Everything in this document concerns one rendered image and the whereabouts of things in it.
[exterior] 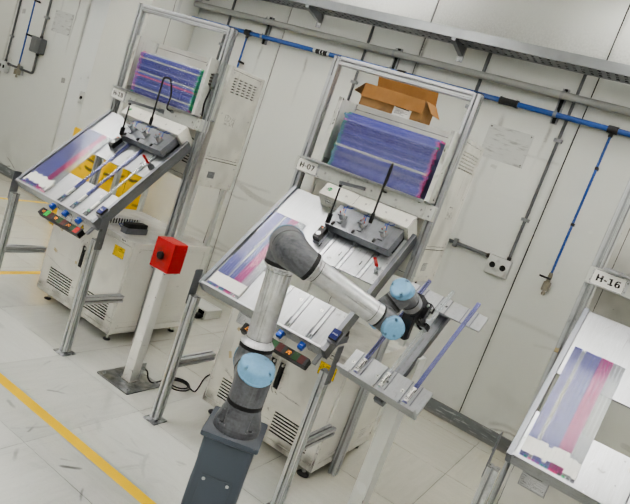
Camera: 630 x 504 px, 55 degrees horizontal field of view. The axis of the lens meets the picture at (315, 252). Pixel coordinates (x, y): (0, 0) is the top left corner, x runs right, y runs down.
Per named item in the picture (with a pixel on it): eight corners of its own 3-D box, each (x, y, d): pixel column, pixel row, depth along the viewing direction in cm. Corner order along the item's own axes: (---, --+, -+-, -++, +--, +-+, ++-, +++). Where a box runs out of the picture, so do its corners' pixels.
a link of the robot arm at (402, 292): (382, 286, 202) (402, 271, 201) (391, 300, 211) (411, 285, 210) (395, 303, 197) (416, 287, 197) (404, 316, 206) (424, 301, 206)
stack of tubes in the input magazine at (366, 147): (419, 198, 268) (441, 140, 263) (326, 163, 292) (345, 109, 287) (429, 201, 279) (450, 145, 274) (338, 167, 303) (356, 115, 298)
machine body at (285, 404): (306, 485, 277) (352, 363, 267) (197, 409, 311) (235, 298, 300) (366, 448, 334) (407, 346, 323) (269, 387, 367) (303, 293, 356)
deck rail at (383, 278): (326, 359, 243) (324, 351, 238) (322, 357, 243) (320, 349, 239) (416, 244, 276) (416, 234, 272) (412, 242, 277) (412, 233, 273)
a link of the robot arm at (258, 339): (228, 385, 195) (277, 225, 186) (228, 367, 210) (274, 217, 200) (264, 394, 197) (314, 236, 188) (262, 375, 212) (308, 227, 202)
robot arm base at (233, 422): (254, 446, 185) (264, 417, 183) (207, 429, 185) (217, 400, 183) (262, 425, 199) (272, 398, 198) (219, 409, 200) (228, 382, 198)
